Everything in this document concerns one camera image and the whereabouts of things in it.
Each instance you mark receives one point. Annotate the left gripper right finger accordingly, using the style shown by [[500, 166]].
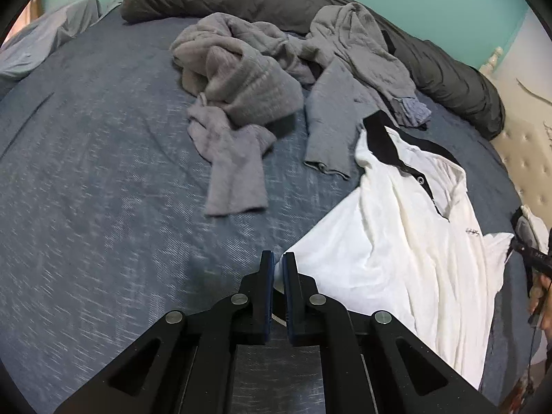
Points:
[[302, 325]]

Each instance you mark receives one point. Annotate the white polo shirt black collar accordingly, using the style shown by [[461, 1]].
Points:
[[407, 241]]

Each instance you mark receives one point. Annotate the grey long sleeve shirt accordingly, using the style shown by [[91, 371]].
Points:
[[360, 75]]

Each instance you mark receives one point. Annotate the blue striped folded garment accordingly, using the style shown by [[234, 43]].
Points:
[[410, 112]]

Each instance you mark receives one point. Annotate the person's right hand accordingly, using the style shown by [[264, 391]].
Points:
[[540, 303]]

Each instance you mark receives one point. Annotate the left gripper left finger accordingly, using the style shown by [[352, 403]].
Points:
[[254, 329]]

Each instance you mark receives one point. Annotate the cream tufted headboard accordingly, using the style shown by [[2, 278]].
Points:
[[525, 142]]

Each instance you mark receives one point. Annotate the dark grey rolled duvet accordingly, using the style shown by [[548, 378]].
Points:
[[459, 88]]

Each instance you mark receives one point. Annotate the light grey pillow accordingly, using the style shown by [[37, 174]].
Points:
[[31, 46]]

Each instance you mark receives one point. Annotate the grey knitted sweater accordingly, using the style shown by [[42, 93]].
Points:
[[245, 76]]

